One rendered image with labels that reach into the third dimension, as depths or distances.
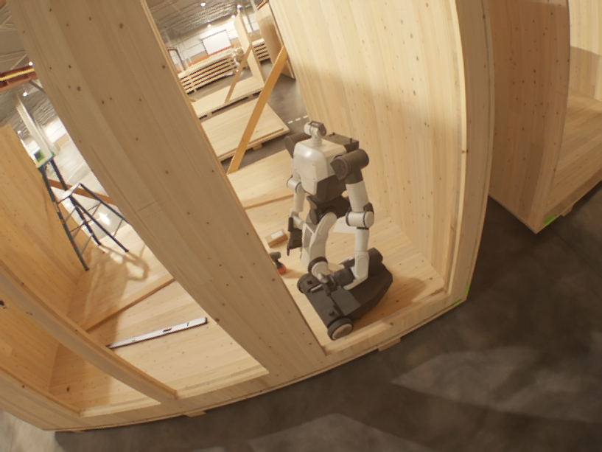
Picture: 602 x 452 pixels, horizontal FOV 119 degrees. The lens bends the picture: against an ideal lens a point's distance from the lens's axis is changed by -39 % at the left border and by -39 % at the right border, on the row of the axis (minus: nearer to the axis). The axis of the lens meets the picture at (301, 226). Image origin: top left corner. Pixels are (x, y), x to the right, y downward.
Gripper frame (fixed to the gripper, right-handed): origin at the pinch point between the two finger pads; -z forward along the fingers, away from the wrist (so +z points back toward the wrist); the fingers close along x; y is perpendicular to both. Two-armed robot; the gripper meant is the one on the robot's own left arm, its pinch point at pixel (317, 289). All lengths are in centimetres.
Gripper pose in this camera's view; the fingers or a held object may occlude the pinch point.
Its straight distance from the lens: 144.5
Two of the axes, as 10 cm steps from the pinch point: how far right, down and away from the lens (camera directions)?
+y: -2.9, -7.2, -6.3
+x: -2.7, -5.7, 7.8
